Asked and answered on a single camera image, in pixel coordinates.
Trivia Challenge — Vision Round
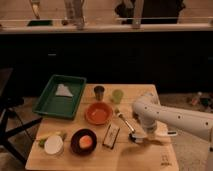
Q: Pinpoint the orange plastic bowl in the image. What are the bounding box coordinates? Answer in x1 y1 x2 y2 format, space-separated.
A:
85 102 113 125

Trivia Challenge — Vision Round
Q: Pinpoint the orange fruit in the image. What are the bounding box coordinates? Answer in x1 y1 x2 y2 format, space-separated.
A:
79 135 92 149

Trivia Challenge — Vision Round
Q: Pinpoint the green plastic cup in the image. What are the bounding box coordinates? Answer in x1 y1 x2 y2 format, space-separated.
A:
112 89 124 104

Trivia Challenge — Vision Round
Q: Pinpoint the green plastic tray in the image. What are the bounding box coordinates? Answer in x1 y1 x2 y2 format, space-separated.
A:
33 75 86 120

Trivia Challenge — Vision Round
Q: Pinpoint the dark metal cup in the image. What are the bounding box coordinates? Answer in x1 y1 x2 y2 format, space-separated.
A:
94 86 105 101

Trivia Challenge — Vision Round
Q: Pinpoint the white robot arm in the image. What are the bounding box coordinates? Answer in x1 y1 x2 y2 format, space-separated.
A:
132 93 213 171

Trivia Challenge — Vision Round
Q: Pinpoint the person in dark clothes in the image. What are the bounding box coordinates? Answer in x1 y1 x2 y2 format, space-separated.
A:
115 0 185 24

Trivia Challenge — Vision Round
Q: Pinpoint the silver metal fork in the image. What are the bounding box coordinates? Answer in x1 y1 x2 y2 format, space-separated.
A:
115 109 135 133

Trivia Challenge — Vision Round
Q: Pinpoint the white handled brush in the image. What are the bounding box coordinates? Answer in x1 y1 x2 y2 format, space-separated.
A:
129 131 178 143

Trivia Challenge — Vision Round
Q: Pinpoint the white round lid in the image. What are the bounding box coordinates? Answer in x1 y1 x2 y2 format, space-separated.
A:
44 135 63 155

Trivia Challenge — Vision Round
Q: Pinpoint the green box on counter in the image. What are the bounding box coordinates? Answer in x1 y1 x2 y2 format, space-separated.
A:
27 20 53 26

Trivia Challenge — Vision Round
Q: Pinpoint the white crumpled cloth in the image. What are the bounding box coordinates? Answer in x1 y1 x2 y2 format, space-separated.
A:
55 84 73 97

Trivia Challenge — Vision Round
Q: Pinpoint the green vegetable toy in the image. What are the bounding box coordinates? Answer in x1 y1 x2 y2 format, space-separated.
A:
36 131 68 149

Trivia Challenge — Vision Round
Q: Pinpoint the black chair frame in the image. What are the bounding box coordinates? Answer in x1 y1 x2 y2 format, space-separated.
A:
0 68 41 165

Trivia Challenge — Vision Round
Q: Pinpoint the dark brown bowl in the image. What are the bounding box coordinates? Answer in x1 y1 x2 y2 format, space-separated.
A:
70 129 97 156

